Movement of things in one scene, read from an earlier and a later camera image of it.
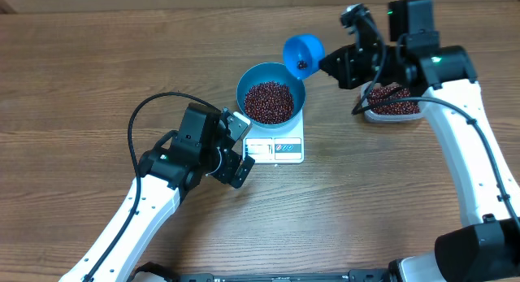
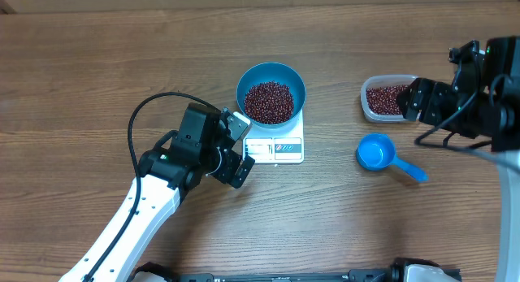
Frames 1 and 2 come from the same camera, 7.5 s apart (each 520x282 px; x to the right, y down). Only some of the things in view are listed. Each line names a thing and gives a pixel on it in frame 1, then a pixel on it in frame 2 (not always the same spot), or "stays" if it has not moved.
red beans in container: [379, 97] stays
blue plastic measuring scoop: [303, 47] → [377, 151]
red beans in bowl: [269, 103] stays
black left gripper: [226, 175] stays
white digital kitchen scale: [283, 145] stays
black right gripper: [347, 78] → [432, 97]
